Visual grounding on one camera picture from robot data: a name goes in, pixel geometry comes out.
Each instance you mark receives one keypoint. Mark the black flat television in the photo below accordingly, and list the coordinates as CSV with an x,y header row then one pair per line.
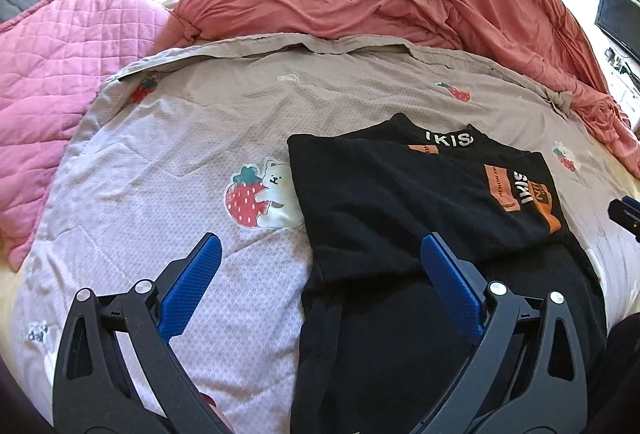
x,y
620,21

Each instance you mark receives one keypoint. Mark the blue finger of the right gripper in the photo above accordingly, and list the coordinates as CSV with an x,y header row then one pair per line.
x,y
631,202

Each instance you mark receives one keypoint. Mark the black IKIS t-shirt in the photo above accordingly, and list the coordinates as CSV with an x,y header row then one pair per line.
x,y
377,349

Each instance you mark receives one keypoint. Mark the pink quilted blanket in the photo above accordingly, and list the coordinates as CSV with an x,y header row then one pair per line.
x,y
54,58

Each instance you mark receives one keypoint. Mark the beige strawberry bear blanket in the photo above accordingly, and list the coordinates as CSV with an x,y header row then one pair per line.
x,y
196,140

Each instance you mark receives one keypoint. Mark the white tv cabinet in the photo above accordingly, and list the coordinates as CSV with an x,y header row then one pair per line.
x,y
623,83

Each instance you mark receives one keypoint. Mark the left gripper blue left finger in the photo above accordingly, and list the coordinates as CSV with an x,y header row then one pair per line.
x,y
93,391

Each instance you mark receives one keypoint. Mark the coral red duvet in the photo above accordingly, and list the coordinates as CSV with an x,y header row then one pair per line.
x,y
540,39

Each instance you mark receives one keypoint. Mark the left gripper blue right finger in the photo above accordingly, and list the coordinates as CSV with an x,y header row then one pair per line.
x,y
525,374

